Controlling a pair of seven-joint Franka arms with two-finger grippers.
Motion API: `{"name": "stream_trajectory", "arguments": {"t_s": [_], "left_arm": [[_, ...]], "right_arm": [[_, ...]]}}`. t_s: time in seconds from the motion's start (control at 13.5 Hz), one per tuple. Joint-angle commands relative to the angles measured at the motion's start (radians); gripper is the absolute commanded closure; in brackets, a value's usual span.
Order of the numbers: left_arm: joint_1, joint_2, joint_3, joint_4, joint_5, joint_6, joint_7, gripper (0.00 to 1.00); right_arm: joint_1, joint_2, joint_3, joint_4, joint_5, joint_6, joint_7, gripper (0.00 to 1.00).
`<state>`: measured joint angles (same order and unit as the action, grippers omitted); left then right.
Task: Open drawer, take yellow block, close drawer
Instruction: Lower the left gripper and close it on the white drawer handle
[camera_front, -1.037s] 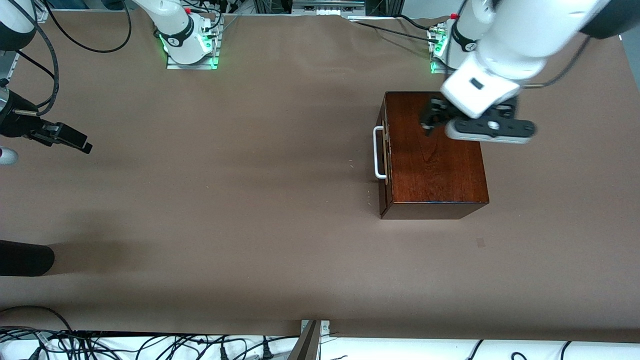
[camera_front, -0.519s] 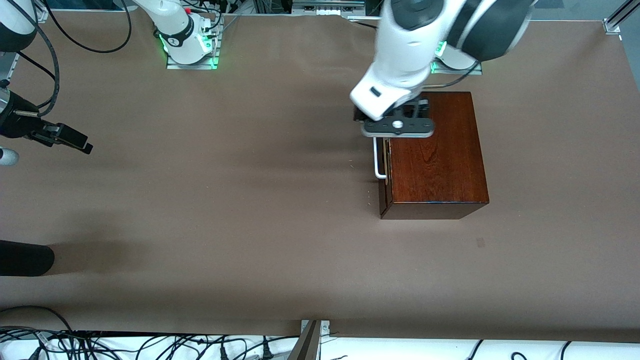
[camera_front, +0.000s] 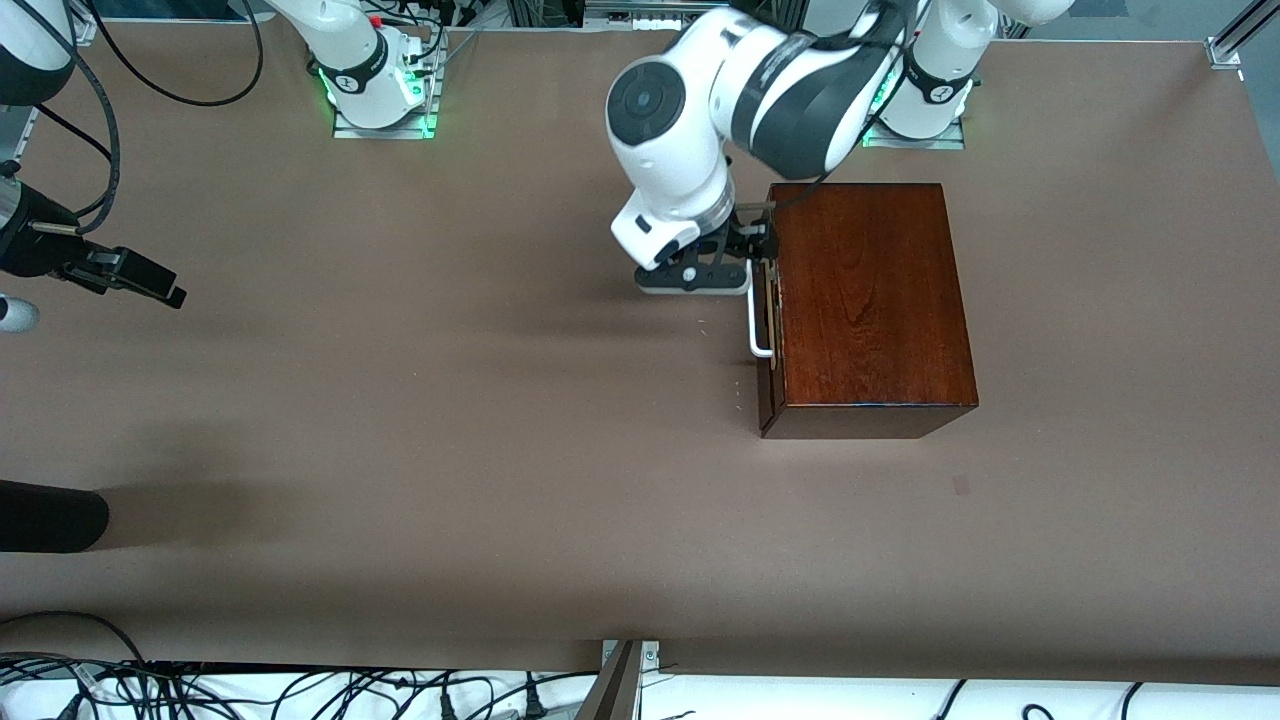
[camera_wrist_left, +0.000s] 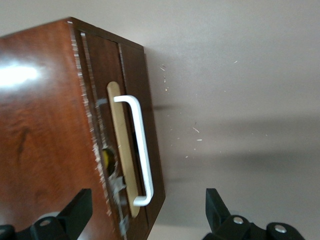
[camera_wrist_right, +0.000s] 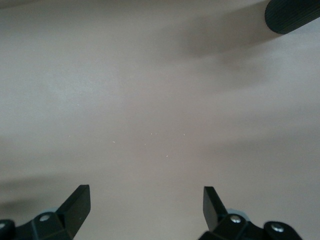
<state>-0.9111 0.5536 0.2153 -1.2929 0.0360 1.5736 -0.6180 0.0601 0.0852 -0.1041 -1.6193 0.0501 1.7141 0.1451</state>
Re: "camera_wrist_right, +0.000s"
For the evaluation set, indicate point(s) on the black ribbed cylinder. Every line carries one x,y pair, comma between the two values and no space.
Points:
287,15

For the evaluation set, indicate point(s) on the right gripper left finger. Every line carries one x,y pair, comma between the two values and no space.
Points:
72,212

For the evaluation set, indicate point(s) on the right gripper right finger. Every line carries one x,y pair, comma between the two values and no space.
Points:
215,215

